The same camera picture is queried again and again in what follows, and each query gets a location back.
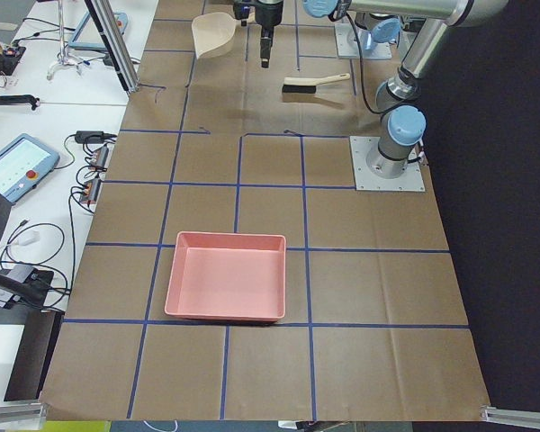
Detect beige plastic dustpan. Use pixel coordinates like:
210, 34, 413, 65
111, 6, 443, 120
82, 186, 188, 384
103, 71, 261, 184
192, 12, 255, 59

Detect black usb hub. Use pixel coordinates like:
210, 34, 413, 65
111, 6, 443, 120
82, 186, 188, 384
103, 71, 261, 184
0, 265, 54, 309

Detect teach pendant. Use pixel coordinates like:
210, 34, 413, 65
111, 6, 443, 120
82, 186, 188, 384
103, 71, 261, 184
67, 10, 132, 51
0, 134, 60, 203

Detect black power adapter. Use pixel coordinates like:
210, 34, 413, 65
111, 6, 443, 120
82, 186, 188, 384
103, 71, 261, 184
74, 130, 116, 144

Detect white lamp stand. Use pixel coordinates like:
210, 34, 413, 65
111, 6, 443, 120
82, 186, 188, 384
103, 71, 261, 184
46, 0, 82, 81

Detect grey adapter boxes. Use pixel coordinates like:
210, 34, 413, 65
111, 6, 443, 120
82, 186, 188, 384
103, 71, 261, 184
78, 144, 110, 206

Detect aluminium frame post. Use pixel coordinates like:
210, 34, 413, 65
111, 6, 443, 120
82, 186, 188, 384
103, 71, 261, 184
85, 0, 140, 95

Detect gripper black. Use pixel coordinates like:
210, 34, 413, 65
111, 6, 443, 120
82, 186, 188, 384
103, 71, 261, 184
256, 0, 283, 68

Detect teach pendant near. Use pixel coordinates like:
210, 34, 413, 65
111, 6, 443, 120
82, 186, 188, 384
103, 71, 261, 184
0, 134, 60, 203

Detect black handle tool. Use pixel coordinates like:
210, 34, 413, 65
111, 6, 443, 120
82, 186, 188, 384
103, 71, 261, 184
0, 94, 41, 111

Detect teach pendant far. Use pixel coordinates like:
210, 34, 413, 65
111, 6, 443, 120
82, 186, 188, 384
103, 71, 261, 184
67, 10, 132, 51

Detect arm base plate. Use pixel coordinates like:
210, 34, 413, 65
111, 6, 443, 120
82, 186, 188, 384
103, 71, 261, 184
349, 136, 426, 193
334, 23, 397, 60

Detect beige hand brush black bristles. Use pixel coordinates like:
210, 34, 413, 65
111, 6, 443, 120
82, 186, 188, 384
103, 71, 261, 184
282, 73, 351, 95

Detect pink plastic bin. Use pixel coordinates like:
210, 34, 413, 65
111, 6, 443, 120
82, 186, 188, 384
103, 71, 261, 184
164, 231, 286, 322

